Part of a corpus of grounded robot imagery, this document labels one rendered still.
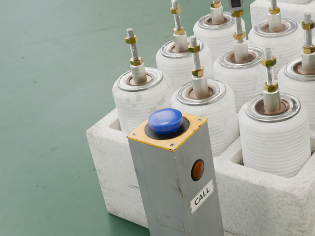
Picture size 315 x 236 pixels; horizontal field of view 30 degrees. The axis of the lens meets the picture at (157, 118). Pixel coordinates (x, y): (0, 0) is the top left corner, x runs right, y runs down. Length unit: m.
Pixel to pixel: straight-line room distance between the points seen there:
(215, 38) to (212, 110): 0.26
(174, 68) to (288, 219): 0.33
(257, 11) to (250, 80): 0.45
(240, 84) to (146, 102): 0.15
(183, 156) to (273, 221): 0.22
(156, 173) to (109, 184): 0.34
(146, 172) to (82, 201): 0.44
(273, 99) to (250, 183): 0.12
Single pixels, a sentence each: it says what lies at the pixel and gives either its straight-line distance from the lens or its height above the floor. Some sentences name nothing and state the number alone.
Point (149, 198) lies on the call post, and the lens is 0.73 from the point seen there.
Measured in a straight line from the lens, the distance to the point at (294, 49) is 1.03.
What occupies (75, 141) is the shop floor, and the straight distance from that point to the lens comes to 1.31.
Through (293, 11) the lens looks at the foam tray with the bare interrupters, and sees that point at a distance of 1.32.
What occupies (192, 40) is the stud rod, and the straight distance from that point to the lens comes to 0.84.
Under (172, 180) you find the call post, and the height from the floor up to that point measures 0.27.
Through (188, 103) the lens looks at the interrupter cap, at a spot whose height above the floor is 0.25.
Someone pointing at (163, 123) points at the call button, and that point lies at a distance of 0.67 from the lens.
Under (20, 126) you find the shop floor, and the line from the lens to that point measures 1.43.
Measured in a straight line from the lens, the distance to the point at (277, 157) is 0.81.
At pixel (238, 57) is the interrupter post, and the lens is 0.95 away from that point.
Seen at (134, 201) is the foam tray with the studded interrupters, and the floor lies 0.06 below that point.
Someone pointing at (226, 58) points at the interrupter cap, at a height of 0.25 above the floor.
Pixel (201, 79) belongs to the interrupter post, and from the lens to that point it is 0.86.
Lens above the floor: 0.68
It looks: 31 degrees down
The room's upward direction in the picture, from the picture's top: 11 degrees counter-clockwise
